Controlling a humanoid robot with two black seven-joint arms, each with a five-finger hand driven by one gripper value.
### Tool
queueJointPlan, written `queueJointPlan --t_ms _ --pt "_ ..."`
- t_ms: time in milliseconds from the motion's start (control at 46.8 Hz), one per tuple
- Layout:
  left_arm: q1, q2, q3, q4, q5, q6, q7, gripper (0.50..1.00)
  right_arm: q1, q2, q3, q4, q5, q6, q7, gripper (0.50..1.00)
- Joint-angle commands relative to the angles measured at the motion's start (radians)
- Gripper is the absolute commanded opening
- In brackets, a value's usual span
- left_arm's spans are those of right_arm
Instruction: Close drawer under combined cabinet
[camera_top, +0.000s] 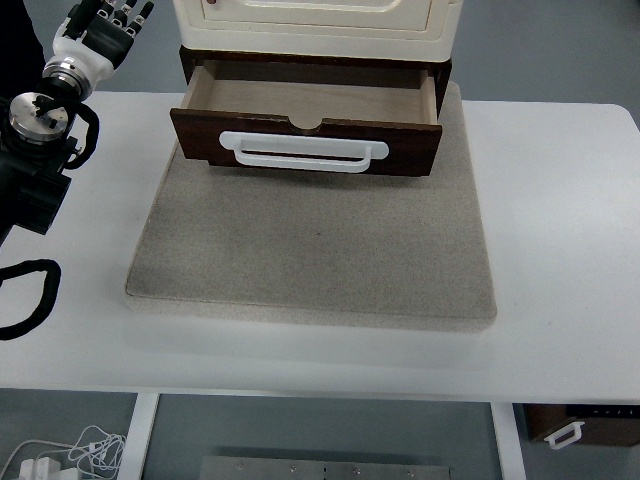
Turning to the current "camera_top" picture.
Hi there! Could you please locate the white power adapter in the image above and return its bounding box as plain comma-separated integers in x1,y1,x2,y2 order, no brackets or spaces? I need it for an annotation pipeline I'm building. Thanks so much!
18,457,61,480

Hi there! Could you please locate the white table leg right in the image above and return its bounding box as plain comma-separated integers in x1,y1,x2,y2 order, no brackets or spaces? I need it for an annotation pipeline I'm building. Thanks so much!
490,402,527,480

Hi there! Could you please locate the dark wooden cabinet frame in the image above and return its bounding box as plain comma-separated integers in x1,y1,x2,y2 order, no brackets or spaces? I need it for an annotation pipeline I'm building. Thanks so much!
179,45,452,113

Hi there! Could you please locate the white drawer handle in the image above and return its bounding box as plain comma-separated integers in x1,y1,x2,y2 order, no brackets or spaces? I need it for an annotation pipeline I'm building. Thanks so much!
219,131,390,174

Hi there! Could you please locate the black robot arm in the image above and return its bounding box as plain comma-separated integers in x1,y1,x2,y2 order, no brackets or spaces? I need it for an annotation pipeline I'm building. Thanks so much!
1,1,154,236

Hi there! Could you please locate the white cable bundle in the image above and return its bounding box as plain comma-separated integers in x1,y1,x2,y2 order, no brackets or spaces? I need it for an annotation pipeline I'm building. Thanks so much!
0,425,128,480

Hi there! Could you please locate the white table leg left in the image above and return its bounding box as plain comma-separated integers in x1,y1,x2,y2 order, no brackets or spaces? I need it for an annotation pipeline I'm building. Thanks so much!
117,393,160,480

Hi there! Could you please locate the brown drawer on floor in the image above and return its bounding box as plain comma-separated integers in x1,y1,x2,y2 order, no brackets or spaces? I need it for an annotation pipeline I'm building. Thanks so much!
523,404,639,450

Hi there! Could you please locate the black sleeved cable loop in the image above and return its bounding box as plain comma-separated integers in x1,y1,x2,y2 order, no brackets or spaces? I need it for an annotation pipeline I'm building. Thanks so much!
0,258,63,342

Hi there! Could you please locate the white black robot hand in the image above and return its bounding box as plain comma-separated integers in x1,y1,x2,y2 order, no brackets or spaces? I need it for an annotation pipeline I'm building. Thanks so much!
42,0,154,90

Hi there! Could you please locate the grey foam pad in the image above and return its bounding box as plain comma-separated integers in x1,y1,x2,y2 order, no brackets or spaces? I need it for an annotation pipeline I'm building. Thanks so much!
125,84,497,332

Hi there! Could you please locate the white table leg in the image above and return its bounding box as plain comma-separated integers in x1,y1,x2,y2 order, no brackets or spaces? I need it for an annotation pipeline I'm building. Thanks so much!
117,393,160,480
490,402,527,480

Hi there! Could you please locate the dark wooden drawer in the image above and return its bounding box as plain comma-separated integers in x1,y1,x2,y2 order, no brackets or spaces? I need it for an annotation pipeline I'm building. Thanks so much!
170,60,442,177

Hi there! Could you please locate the cream plastic cabinet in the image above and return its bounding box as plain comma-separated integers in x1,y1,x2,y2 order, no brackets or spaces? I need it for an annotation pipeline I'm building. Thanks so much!
173,0,463,62

